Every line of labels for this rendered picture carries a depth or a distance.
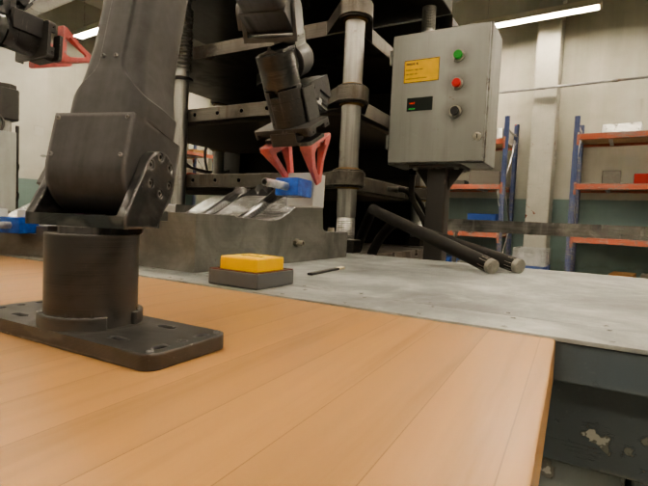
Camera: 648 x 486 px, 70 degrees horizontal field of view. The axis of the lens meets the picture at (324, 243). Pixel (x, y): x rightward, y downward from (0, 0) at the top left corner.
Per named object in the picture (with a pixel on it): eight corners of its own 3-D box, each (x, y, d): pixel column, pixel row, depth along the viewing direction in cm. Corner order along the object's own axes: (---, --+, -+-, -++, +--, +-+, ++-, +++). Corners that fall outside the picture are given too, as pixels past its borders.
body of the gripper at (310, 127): (278, 131, 78) (266, 86, 74) (331, 126, 73) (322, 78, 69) (256, 144, 73) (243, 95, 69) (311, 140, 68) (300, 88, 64)
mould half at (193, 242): (194, 273, 70) (197, 182, 69) (87, 258, 82) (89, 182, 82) (346, 256, 113) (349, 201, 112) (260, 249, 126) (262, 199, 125)
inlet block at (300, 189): (277, 201, 66) (280, 162, 66) (250, 200, 68) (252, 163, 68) (323, 207, 77) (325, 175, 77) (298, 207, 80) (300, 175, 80)
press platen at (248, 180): (363, 228, 135) (365, 166, 134) (88, 212, 199) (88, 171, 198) (442, 229, 207) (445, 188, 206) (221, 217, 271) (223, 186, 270)
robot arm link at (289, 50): (275, 92, 74) (264, 45, 71) (309, 86, 72) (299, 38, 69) (259, 101, 68) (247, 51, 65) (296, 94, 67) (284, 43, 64)
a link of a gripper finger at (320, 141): (303, 175, 80) (290, 121, 76) (339, 175, 76) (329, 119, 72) (282, 192, 75) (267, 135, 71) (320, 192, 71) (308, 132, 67)
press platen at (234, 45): (371, 56, 132) (374, -13, 131) (90, 96, 196) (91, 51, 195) (447, 117, 203) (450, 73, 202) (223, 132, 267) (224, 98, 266)
